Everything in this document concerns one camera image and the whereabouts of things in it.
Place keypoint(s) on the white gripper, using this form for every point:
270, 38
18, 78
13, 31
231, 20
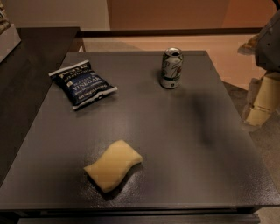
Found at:
269, 44

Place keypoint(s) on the yellow sponge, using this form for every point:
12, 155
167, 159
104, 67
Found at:
109, 170

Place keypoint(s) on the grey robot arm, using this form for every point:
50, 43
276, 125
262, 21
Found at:
266, 48

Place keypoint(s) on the white green soda can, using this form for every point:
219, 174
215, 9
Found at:
171, 67

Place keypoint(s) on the blue vinegar chips bag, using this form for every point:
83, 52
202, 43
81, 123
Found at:
81, 84

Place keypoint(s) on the dark side counter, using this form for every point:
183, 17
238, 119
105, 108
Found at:
24, 82

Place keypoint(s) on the white box at left edge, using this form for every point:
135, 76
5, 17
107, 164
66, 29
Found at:
9, 38

